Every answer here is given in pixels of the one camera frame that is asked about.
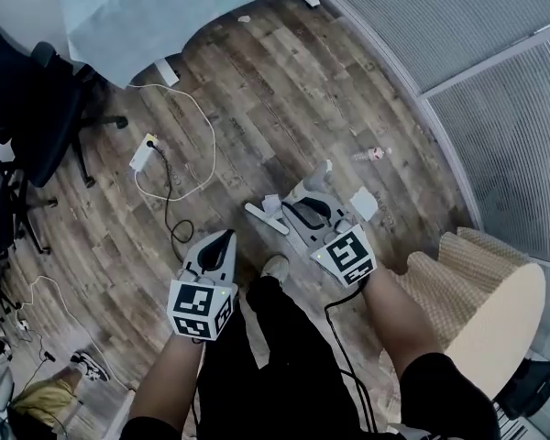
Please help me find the small litter piece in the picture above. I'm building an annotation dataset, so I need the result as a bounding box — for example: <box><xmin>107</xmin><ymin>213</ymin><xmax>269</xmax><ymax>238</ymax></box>
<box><xmin>351</xmin><ymin>146</ymin><xmax>393</xmax><ymax>163</ymax></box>

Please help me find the table with light blue cloth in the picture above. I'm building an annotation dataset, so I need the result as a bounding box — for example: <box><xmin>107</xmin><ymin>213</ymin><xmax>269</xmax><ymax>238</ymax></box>
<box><xmin>57</xmin><ymin>0</ymin><xmax>349</xmax><ymax>87</ymax></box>

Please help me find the white power strip with cable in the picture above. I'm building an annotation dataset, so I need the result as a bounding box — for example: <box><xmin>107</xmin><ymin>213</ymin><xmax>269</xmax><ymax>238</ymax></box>
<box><xmin>126</xmin><ymin>82</ymin><xmax>217</xmax><ymax>202</ymax></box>

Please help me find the thin white cable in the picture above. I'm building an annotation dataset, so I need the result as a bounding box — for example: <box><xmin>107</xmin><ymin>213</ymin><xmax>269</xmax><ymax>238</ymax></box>
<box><xmin>27</xmin><ymin>275</ymin><xmax>137</xmax><ymax>391</ymax></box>

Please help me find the person's left forearm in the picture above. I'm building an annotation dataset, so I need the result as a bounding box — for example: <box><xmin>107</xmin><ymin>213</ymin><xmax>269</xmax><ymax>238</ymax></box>
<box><xmin>127</xmin><ymin>332</ymin><xmax>208</xmax><ymax>440</ymax></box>

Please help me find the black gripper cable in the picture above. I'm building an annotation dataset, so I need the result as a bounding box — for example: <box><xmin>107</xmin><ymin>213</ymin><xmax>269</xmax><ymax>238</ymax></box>
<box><xmin>324</xmin><ymin>277</ymin><xmax>378</xmax><ymax>435</ymax></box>

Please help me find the round table with yellow cloth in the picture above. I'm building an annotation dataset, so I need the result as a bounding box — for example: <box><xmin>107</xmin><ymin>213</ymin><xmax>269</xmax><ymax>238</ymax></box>
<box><xmin>379</xmin><ymin>226</ymin><xmax>547</xmax><ymax>399</ymax></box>

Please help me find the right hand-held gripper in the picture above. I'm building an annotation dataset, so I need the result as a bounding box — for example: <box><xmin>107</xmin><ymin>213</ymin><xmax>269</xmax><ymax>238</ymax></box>
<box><xmin>280</xmin><ymin>193</ymin><xmax>379</xmax><ymax>289</ymax></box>

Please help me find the person's right forearm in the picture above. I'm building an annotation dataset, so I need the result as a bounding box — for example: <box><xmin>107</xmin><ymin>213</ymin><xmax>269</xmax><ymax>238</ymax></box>
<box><xmin>361</xmin><ymin>263</ymin><xmax>446</xmax><ymax>384</ymax></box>

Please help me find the person's black clothing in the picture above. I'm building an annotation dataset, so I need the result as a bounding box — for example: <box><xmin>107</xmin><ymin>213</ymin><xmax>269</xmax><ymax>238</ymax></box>
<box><xmin>118</xmin><ymin>275</ymin><xmax>501</xmax><ymax>440</ymax></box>

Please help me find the person's light shoe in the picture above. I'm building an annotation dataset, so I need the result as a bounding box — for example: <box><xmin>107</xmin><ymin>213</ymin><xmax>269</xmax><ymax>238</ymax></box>
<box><xmin>258</xmin><ymin>253</ymin><xmax>292</xmax><ymax>289</ymax></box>

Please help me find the black power cable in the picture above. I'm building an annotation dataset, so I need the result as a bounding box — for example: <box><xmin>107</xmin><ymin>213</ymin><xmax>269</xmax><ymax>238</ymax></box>
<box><xmin>148</xmin><ymin>142</ymin><xmax>194</xmax><ymax>248</ymax></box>

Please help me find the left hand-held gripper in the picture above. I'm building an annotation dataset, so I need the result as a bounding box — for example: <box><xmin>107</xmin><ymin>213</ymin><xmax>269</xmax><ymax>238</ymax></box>
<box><xmin>167</xmin><ymin>229</ymin><xmax>239</xmax><ymax>343</ymax></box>

